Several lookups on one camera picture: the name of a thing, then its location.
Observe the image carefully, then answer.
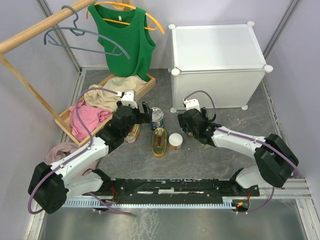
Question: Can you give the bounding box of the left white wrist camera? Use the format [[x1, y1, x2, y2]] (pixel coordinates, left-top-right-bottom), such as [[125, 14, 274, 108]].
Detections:
[[117, 90, 138, 109]]

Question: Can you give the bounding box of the oval sardine tin left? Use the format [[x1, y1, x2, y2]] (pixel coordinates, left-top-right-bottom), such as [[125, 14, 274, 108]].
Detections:
[[124, 124, 141, 144]]

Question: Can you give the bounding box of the white plastic cube cabinet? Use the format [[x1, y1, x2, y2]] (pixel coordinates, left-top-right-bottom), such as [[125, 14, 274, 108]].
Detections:
[[168, 21, 273, 112]]

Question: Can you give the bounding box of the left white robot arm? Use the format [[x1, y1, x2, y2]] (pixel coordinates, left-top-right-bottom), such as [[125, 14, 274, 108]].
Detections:
[[27, 101, 152, 214]]

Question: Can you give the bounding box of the wooden clothes rack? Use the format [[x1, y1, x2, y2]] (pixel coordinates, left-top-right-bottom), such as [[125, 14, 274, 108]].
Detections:
[[0, 0, 133, 118]]

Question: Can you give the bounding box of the grey clothes hanger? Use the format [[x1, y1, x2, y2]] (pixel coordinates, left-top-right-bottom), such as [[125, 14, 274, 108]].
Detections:
[[43, 5, 131, 60]]

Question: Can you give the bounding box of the green tank top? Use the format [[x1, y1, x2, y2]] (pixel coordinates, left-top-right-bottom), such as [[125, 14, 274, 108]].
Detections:
[[87, 4, 156, 82]]

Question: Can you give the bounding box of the wooden tray base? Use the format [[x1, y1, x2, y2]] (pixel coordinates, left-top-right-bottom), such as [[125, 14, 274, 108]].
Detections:
[[54, 73, 156, 147]]

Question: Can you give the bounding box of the orange clothes hanger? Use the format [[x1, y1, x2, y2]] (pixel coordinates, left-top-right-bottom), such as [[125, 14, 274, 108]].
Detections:
[[86, 1, 165, 35]]

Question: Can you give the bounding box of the white slotted cable duct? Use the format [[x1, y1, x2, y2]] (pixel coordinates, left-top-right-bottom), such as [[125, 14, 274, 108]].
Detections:
[[62, 196, 236, 210]]

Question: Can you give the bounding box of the pink cloth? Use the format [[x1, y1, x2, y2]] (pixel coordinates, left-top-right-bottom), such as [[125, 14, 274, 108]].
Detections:
[[69, 101, 112, 142]]

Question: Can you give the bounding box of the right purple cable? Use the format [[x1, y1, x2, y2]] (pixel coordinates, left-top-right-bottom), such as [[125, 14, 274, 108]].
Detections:
[[183, 90, 301, 215]]

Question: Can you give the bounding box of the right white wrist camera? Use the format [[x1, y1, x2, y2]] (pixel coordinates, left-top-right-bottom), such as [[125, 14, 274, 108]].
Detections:
[[183, 98, 200, 111]]

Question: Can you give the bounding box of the mauve cloth on floor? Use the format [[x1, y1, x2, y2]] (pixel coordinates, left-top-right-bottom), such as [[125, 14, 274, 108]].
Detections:
[[45, 142, 100, 178]]

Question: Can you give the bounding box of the oval sardine tin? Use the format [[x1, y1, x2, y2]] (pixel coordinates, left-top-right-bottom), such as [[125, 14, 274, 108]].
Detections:
[[151, 127, 167, 158], [124, 124, 141, 144]]

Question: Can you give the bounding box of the small cup white lid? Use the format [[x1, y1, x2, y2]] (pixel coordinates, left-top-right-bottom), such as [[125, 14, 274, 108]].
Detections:
[[168, 133, 183, 150]]

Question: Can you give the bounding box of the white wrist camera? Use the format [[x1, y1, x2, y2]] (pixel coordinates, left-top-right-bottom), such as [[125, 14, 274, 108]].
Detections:
[[183, 98, 200, 111], [117, 90, 138, 109]]

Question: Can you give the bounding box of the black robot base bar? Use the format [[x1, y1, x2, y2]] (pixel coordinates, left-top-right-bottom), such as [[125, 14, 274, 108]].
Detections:
[[93, 173, 260, 204]]

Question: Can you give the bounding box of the blue soup can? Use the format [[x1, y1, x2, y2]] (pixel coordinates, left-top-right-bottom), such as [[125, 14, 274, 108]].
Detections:
[[185, 129, 193, 137]]

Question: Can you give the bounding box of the beige cloth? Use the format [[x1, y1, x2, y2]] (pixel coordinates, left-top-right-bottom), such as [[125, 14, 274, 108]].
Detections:
[[83, 75, 148, 113]]

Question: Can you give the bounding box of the oval sardine tin centre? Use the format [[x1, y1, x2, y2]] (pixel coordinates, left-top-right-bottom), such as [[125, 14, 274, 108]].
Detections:
[[151, 127, 167, 158]]

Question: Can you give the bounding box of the dark blue tin can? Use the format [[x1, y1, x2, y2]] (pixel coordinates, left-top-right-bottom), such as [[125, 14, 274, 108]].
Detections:
[[150, 107, 164, 131]]

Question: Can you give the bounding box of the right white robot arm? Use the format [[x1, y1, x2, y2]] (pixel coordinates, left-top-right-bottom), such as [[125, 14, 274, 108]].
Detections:
[[177, 107, 299, 196]]

